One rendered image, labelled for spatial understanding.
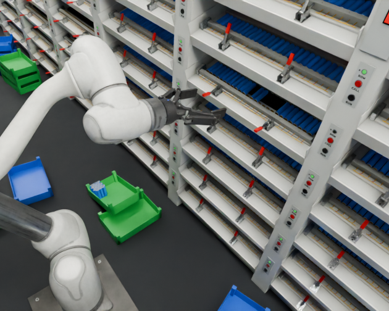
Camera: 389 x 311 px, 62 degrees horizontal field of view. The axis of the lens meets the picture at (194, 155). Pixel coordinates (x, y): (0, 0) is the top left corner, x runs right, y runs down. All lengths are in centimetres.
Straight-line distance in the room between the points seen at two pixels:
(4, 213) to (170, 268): 92
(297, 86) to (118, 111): 57
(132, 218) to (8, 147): 120
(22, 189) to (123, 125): 152
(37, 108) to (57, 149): 159
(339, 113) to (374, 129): 10
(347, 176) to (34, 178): 182
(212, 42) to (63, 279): 98
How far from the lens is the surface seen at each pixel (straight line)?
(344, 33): 98
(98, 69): 85
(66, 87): 88
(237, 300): 176
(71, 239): 134
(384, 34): 90
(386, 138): 100
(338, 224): 125
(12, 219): 122
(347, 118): 100
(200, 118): 93
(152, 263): 181
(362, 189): 111
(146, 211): 198
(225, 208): 165
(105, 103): 81
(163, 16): 147
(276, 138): 117
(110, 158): 231
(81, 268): 123
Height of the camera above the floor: 160
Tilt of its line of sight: 44 degrees down
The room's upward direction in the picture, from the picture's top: 7 degrees clockwise
